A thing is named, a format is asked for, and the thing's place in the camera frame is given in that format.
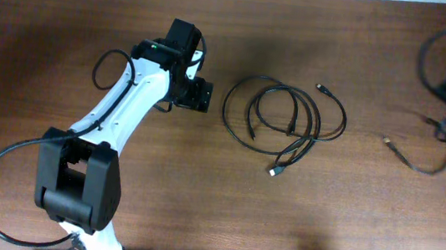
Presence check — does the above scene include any long black usb cable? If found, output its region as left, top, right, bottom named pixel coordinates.
left=214, top=71, right=326, bottom=181

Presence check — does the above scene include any short black usb cable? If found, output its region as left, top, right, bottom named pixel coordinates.
left=244, top=75, right=352, bottom=152

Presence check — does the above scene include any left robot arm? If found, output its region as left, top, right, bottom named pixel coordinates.
left=34, top=19, right=213, bottom=250

